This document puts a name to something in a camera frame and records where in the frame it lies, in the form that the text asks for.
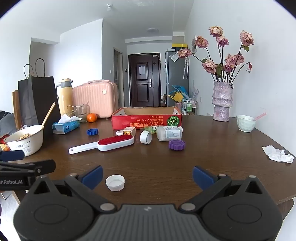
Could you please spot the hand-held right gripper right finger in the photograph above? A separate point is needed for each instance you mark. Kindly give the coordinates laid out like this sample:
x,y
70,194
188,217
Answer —
x,y
203,177

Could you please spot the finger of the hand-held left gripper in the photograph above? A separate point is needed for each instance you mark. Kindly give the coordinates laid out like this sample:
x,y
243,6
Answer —
x,y
12,155
34,166

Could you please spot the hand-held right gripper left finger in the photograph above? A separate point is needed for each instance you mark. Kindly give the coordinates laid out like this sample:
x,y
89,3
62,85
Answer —
x,y
92,177

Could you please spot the white bottle cap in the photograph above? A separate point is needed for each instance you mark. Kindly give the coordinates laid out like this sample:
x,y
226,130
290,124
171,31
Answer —
x,y
115,183

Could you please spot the purple bottle cap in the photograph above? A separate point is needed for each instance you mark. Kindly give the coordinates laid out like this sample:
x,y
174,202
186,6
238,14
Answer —
x,y
177,145

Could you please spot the white red container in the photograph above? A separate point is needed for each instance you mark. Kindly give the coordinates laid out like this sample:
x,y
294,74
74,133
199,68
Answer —
x,y
115,141

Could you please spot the blue bottle cap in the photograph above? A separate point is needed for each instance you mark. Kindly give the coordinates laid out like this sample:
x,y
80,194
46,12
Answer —
x,y
93,131

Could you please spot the white round tin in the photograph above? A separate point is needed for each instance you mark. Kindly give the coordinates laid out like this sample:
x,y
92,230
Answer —
x,y
119,133

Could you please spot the beige and yellow charger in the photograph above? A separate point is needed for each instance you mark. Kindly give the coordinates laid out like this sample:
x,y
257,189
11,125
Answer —
x,y
129,131

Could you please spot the red cardboard box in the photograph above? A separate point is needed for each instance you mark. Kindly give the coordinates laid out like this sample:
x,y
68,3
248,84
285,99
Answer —
x,y
143,124

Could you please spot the red snack packet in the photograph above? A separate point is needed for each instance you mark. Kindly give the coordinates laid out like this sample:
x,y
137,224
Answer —
x,y
2,141

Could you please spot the white enamel bowl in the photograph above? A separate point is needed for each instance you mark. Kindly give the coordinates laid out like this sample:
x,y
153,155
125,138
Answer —
x,y
27,143

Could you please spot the dark grey cloth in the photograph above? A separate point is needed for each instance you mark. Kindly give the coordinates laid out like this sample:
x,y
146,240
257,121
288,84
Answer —
x,y
7,122

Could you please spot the brown paper bag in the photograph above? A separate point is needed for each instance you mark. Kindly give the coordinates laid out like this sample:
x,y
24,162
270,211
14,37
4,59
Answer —
x,y
16,109

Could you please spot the blue tissue pack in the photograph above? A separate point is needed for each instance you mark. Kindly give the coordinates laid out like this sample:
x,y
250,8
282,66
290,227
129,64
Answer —
x,y
67,127

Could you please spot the wooden spoon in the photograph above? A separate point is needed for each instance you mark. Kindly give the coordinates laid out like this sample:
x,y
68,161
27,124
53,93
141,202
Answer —
x,y
49,113

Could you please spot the orange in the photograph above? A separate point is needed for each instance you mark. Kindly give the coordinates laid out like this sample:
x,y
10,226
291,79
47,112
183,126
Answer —
x,y
91,117

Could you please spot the black paper bag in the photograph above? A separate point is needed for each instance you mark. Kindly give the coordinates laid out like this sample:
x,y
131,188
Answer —
x,y
34,99

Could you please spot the glass measuring cup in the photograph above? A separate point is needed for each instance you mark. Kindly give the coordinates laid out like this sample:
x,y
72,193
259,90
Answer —
x,y
81,113

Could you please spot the white dimpled cup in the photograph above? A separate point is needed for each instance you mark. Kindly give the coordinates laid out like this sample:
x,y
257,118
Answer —
x,y
245,125

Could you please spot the white storage cart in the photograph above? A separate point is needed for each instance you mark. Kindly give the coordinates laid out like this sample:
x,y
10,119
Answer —
x,y
189,106

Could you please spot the yellow thermos jug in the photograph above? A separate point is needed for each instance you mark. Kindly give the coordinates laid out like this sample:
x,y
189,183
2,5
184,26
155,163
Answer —
x,y
66,99

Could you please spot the crumpled white tissue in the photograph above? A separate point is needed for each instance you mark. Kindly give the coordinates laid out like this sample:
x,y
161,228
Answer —
x,y
276,154

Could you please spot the pink suitcase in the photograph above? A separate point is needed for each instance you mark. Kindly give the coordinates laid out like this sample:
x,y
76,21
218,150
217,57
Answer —
x,y
94,99

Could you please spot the pink textured vase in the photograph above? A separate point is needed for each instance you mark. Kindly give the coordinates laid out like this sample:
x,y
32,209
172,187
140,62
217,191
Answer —
x,y
222,102

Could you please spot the pink spoon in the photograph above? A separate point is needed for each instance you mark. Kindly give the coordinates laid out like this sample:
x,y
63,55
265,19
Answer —
x,y
260,116

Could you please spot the yellow watering can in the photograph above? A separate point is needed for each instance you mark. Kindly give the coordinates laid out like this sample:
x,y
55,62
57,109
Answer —
x,y
175,96

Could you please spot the blue plastic hanger bundle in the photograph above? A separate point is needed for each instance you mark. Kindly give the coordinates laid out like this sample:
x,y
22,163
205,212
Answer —
x,y
181,89

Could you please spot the dark brown entrance door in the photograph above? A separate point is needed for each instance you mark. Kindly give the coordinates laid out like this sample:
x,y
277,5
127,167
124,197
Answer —
x,y
143,92

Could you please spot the white interior door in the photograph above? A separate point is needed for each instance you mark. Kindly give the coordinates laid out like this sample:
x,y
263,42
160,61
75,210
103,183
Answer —
x,y
118,78

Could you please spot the grey refrigerator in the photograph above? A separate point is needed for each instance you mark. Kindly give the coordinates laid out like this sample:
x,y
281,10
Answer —
x,y
177,74

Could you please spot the clear hanging umbrella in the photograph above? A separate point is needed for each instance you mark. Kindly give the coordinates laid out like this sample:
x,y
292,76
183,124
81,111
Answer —
x,y
186,67

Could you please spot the white paper notice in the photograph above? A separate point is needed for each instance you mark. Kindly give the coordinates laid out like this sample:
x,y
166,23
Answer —
x,y
142,70

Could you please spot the dried pink rose bouquet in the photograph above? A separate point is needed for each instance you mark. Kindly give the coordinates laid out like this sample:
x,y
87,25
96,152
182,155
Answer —
x,y
230,60

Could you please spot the clear plastic pouch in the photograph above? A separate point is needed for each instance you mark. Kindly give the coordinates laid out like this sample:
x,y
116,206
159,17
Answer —
x,y
174,56

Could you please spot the yellow box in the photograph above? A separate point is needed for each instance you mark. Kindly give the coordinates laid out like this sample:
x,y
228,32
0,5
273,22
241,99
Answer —
x,y
179,46

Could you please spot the round ceiling light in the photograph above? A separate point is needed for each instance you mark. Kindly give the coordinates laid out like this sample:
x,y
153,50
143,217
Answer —
x,y
152,30

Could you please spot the white smoke detector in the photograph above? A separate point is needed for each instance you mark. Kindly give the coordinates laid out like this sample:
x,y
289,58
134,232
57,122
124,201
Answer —
x,y
109,6

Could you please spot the wall photo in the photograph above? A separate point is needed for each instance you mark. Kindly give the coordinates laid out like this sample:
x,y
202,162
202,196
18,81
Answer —
x,y
194,42

